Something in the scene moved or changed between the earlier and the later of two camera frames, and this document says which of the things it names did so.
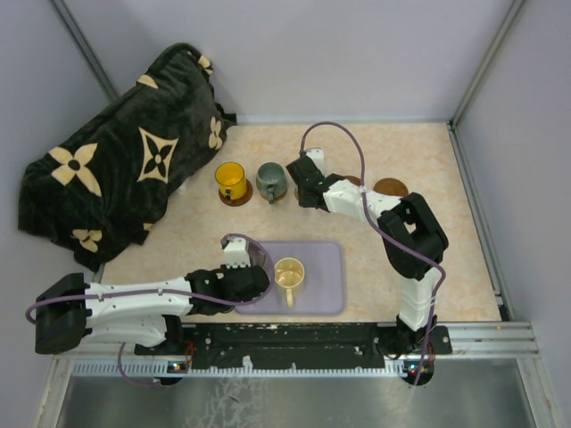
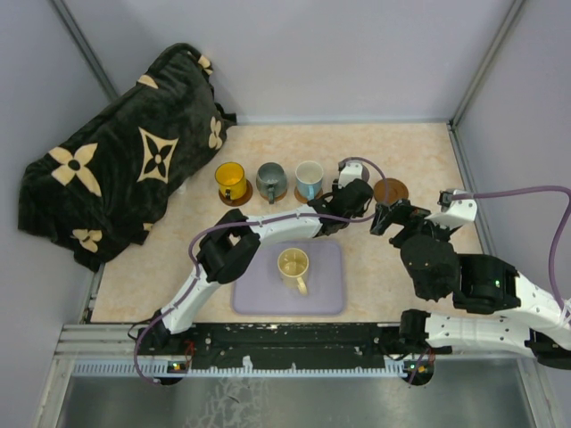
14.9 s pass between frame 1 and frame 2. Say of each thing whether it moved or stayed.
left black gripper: moved
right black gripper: moved
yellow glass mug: stayed
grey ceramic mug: stayed
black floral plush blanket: stayed
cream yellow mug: moved
